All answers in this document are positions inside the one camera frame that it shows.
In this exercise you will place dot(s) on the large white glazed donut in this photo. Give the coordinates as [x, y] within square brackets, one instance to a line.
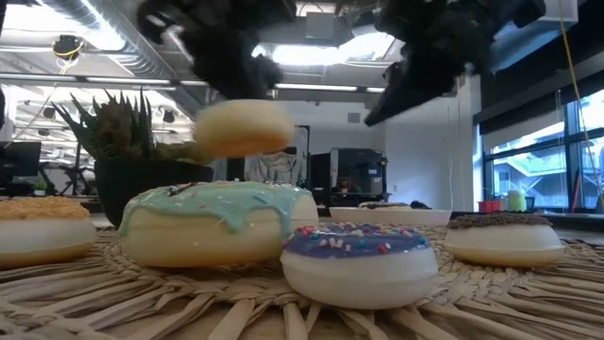
[243, 130]

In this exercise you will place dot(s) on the red container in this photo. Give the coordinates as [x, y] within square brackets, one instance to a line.
[489, 207]

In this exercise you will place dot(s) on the black ceiling device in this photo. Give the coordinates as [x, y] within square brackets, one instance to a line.
[67, 46]

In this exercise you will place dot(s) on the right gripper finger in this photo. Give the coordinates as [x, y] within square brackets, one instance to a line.
[406, 96]

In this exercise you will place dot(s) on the small orange crumb donut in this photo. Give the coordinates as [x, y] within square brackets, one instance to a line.
[42, 236]

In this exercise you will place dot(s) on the black equipment cabinet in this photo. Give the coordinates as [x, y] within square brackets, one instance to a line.
[358, 175]

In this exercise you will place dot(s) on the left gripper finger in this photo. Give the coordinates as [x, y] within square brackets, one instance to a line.
[268, 75]
[222, 66]

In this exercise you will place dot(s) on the large chocolate pink-drizzled donut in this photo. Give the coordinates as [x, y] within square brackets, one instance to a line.
[384, 205]

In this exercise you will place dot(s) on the long ceiling light strip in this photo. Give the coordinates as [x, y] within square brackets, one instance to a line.
[127, 80]
[316, 87]

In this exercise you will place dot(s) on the black computer monitor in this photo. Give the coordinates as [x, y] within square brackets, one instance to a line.
[19, 160]

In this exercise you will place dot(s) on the white plate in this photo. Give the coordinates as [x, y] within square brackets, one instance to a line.
[391, 217]

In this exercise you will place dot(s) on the small chocolate sprinkle donut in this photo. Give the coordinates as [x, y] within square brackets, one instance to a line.
[505, 243]

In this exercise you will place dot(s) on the light green bottle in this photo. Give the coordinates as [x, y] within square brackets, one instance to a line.
[516, 201]

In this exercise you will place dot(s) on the small purple sprinkle donut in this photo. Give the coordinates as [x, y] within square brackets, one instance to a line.
[358, 278]

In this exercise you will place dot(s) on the potted green succulent plant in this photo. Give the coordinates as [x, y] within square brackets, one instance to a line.
[141, 184]

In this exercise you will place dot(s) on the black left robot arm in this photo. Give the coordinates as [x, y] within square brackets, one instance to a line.
[156, 19]

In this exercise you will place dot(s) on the grey draped cloth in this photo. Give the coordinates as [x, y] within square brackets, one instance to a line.
[276, 167]

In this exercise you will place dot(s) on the round woven straw placemat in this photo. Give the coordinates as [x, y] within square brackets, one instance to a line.
[141, 302]

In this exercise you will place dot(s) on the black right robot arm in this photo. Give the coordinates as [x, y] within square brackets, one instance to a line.
[531, 11]

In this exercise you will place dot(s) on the large mint green donut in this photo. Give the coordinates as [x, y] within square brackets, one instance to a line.
[198, 231]

